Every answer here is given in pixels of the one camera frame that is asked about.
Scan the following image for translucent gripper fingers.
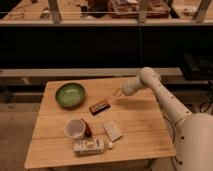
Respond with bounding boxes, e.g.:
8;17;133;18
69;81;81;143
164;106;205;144
112;87;123;97

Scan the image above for dark brown eraser block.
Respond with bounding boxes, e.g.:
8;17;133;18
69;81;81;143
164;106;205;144
89;100;110;115

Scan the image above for black floor cable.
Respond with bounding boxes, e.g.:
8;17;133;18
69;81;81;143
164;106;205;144
163;99;213;134

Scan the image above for small white ball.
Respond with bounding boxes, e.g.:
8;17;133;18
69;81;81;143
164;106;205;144
107;142;114;149

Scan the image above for dark red small object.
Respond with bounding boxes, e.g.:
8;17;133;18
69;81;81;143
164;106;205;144
82;119;92;137

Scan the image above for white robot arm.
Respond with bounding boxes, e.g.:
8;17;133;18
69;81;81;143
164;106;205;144
119;67;213;171

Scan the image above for small white carton box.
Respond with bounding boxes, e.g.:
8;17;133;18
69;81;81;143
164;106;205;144
73;139;105;156

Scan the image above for white plastic cup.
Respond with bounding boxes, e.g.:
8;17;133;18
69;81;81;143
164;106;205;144
66;119;86;140

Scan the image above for green ceramic bowl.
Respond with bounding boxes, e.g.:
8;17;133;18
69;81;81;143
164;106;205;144
55;82;86;108

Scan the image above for wooden folding table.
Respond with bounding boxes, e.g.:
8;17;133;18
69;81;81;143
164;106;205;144
25;78;176;169

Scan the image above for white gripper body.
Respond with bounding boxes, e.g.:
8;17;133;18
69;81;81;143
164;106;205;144
121;77;142;96

